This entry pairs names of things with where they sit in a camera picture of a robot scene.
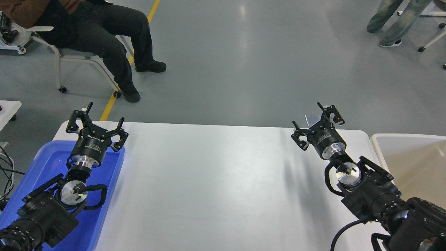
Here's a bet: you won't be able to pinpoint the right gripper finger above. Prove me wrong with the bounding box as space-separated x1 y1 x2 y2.
317 102 345 130
291 121 314 151

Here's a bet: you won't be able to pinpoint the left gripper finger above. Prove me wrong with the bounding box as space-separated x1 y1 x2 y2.
105 117 129 152
66 102 94 134

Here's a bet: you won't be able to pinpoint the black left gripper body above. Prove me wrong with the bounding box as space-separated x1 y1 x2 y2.
69 127 112 168

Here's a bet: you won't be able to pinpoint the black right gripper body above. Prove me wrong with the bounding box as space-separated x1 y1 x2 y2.
308 122 347 160

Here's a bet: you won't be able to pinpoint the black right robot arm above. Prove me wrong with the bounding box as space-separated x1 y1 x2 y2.
291 103 446 251

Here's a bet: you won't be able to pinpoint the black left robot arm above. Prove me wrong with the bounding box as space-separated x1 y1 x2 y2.
1 102 129 251

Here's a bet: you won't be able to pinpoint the left metal floor plate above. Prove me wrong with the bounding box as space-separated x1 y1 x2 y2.
305 115 321 128

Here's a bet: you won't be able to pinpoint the blue plastic bin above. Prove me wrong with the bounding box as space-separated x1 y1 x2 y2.
0 140 125 251

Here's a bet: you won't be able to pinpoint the white side table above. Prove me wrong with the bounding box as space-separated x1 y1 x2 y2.
0 100 22 130

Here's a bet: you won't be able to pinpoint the white rolling chair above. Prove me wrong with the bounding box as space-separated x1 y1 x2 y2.
24 26 121 98

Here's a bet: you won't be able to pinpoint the beige plastic bin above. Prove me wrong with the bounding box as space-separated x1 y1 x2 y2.
370 134 446 208

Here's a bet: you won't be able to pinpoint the seated person dark trousers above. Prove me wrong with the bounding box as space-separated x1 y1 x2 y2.
0 0 166 103

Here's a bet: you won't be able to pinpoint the white cart base left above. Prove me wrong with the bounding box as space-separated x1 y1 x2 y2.
0 12 33 55

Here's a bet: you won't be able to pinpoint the person in faded jeans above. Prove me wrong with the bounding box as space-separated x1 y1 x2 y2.
367 0 432 48

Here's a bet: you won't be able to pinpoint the white chair legs right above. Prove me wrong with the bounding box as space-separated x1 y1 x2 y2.
390 3 445 78

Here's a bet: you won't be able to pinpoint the black cables at left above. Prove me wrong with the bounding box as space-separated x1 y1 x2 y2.
0 145 25 203

